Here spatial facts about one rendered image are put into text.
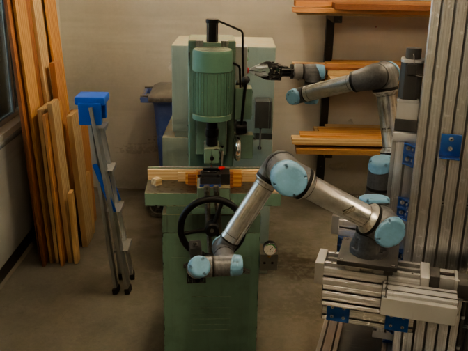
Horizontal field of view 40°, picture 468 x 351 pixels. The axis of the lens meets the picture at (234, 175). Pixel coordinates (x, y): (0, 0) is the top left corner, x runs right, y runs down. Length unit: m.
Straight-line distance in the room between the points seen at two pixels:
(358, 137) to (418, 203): 2.31
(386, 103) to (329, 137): 1.90
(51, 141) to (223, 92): 1.53
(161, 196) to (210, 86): 0.52
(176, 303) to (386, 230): 1.17
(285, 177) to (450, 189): 0.73
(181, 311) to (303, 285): 1.12
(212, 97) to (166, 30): 2.39
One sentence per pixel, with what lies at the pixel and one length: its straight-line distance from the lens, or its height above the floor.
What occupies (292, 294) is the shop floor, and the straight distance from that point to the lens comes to 3.88.
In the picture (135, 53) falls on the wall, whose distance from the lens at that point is 5.19.
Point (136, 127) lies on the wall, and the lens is 5.32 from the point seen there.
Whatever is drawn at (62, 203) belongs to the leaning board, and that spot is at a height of 0.41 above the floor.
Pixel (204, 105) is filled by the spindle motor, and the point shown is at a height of 1.27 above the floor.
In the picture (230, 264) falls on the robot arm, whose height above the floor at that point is 0.87.
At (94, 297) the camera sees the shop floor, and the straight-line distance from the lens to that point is 3.87.
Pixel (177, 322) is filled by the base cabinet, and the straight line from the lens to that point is 3.11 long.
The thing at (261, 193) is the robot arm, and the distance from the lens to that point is 2.30.
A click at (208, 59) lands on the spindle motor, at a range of 2.75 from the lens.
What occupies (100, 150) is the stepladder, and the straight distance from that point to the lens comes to 3.57.
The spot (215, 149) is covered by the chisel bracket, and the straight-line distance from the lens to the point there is 2.88.
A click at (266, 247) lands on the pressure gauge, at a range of 2.87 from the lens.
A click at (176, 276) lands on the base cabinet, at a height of 0.49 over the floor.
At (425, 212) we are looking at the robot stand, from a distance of 2.62.
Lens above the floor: 1.89
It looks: 19 degrees down
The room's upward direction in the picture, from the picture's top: 1 degrees clockwise
